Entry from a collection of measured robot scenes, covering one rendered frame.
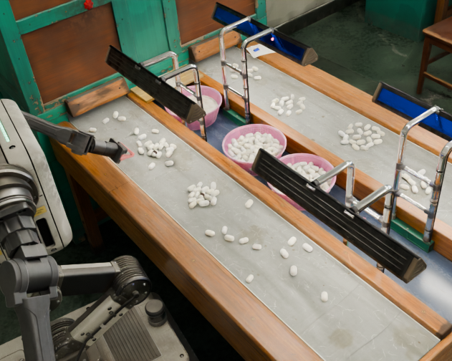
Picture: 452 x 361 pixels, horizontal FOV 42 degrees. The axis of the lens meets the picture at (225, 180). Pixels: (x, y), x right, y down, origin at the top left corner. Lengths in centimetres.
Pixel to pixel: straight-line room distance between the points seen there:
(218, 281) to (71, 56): 128
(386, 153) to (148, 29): 123
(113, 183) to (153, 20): 87
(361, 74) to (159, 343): 278
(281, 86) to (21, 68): 117
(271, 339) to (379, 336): 32
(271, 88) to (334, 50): 189
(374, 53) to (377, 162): 233
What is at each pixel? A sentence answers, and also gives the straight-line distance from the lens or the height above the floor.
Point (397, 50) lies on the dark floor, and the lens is 473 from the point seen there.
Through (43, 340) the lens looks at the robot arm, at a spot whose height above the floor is 123.
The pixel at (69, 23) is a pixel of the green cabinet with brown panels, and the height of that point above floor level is 118.
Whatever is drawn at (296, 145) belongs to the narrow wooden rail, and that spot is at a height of 75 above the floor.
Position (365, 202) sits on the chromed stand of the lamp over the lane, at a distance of 168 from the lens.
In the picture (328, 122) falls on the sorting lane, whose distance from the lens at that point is 263.
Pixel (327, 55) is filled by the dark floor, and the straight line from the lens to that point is 464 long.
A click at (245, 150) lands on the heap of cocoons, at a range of 248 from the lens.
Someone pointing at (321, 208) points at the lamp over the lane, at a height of 108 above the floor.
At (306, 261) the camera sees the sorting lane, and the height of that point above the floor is 74.
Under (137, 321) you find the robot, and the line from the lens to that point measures 227.
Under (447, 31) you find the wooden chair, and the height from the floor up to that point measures 46.
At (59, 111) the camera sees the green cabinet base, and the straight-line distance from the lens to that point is 280.
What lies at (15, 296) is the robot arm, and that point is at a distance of 133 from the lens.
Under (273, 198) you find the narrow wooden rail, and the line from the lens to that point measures 221.
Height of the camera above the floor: 226
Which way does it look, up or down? 41 degrees down
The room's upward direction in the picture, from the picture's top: 6 degrees counter-clockwise
